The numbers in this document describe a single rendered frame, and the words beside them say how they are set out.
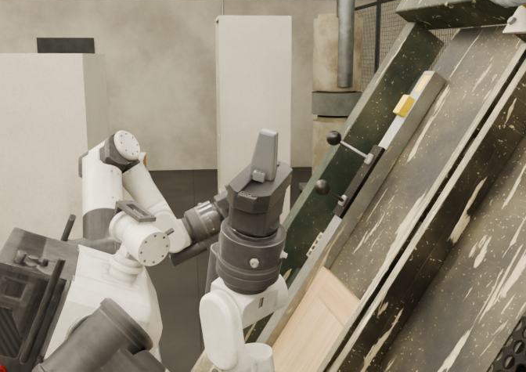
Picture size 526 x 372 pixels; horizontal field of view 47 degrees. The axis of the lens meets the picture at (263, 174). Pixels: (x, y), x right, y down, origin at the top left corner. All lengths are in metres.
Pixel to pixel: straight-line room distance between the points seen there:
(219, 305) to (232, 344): 0.06
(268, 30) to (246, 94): 0.53
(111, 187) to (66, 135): 2.08
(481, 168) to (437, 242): 0.16
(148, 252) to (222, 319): 0.30
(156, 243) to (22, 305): 0.24
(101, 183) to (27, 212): 2.22
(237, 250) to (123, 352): 0.25
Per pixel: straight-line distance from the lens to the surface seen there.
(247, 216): 0.74
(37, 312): 1.03
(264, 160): 0.75
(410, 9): 1.72
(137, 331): 0.91
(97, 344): 0.91
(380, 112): 1.73
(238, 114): 4.91
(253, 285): 0.80
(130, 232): 1.09
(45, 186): 3.54
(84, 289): 1.04
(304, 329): 1.44
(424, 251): 1.15
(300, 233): 1.71
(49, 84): 3.46
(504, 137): 1.18
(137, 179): 1.51
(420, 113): 1.51
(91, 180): 1.41
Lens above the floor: 1.74
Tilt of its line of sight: 11 degrees down
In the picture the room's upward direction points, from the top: straight up
